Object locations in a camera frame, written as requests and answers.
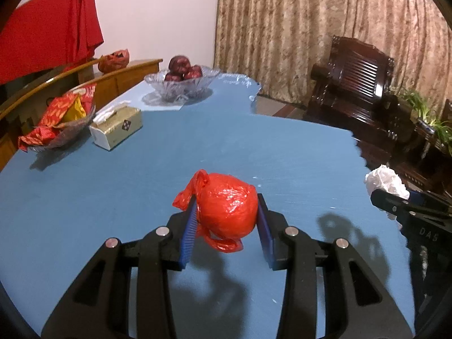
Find white tissue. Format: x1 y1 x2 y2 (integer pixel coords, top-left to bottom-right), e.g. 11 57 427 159
364 165 410 221

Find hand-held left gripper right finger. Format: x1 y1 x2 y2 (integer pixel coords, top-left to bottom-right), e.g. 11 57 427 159
257 192 414 339

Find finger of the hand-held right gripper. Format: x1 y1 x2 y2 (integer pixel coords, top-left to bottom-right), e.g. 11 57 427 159
410 191 452 217
370 188 422 221

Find glass bowl with red packets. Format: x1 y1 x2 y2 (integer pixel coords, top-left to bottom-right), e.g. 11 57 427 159
18 84 97 152

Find clear plastic sheet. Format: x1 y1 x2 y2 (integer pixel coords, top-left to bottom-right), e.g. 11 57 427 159
217 73 262 89

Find red knotted plastic bag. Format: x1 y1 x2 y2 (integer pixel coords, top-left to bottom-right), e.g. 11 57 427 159
97 49 130 73

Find dark wooden armchair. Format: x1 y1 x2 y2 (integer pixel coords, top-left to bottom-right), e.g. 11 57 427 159
304 35 403 156

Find red plastic bag ball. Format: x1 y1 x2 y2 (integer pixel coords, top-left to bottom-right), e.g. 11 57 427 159
172 169 258 253

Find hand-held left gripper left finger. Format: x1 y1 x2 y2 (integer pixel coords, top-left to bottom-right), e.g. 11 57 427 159
40 198 198 339

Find red cloth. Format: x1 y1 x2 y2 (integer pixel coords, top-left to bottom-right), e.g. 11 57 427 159
0 0 104 84

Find dark wooden side table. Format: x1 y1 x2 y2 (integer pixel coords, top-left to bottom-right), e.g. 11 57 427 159
353 113 452 198

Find blue tablecloth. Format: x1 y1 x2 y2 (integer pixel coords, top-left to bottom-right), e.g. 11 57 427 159
0 74 417 339

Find wooden bench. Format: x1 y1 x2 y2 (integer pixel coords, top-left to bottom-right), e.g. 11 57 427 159
0 59 164 170

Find cream tissue box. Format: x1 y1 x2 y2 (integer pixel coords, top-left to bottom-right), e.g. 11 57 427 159
89 105 144 151

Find green potted plant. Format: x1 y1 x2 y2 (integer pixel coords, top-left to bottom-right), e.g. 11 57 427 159
399 88 452 156

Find beige patterned curtain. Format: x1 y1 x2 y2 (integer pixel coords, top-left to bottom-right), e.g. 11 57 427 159
214 0 452 114

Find glass fruit bowl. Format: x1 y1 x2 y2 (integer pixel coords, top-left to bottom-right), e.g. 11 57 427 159
144 65 220 101

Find glass snack bowl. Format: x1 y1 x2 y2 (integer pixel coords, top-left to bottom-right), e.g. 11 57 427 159
26 86 97 153

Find yellow snack packet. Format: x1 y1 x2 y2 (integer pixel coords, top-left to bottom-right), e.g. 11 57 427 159
64 94 87 123

